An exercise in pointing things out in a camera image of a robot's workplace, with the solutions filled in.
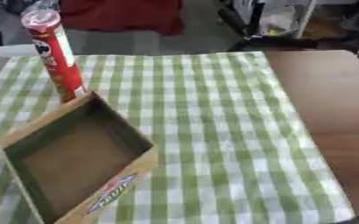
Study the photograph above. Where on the tan cardboard box green inside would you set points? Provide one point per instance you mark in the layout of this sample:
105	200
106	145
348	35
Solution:
80	163

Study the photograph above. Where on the red cylindrical snack can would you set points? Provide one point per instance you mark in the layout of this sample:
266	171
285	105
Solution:
60	62

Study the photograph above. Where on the red fabric object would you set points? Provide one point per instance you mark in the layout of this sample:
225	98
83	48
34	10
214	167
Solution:
121	13

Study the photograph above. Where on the black chair base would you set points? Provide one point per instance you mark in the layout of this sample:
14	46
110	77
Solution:
269	40

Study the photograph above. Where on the white pole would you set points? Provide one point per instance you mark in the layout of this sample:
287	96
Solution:
306	19

